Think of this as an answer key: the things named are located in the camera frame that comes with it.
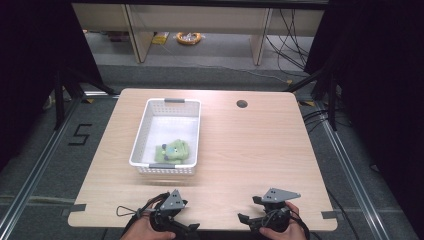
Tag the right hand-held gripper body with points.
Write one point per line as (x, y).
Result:
(276, 213)

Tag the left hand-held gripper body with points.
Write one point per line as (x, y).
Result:
(168, 213)

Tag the green fuzzy glove with face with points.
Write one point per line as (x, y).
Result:
(176, 149)

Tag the white perforated plastic basket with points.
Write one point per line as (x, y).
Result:
(170, 133)

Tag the person's right hand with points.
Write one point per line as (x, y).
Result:
(293, 230)

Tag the person's left hand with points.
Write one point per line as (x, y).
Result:
(143, 230)

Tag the grey tape strip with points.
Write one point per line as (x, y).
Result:
(77, 208)
(330, 215)

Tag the round dark table grommet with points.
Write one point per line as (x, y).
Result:
(242, 103)

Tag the black metal stand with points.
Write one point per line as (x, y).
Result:
(331, 96)
(60, 100)

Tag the black curtain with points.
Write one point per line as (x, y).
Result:
(36, 66)
(376, 83)

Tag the yellow packet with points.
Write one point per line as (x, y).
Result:
(160, 38)

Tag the beige wooden shelf unit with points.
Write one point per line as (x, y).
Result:
(200, 20)

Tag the aluminium floor rail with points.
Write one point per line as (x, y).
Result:
(40, 163)
(350, 166)

